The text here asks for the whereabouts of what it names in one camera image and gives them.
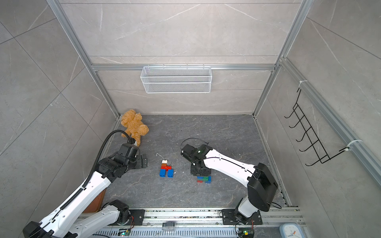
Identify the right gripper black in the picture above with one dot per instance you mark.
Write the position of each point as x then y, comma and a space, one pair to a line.
195, 173

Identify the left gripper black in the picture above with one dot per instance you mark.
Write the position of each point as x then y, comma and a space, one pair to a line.
141, 164

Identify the blue lego brick bottom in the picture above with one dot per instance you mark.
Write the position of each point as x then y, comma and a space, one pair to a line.
170, 173

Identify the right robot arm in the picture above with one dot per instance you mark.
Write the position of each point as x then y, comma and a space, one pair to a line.
257, 179

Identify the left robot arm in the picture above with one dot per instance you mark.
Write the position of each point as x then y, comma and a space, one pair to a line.
63, 221

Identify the brown teddy bear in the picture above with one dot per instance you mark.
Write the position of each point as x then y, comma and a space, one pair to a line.
135, 128

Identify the brown block at left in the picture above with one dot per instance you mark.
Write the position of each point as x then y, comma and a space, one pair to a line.
96, 204

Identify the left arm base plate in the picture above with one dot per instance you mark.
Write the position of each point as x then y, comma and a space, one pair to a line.
137, 217

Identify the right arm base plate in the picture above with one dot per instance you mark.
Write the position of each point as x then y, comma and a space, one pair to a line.
231, 217

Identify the aluminium front rail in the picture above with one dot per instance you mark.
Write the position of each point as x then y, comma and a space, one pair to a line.
202, 223

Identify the white wire mesh basket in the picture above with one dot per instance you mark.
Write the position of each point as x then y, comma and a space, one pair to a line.
176, 79

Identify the blue-rimmed clock on rail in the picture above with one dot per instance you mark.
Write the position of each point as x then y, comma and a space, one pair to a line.
291, 230

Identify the black wall hook rack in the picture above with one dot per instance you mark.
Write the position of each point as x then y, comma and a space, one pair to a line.
310, 135

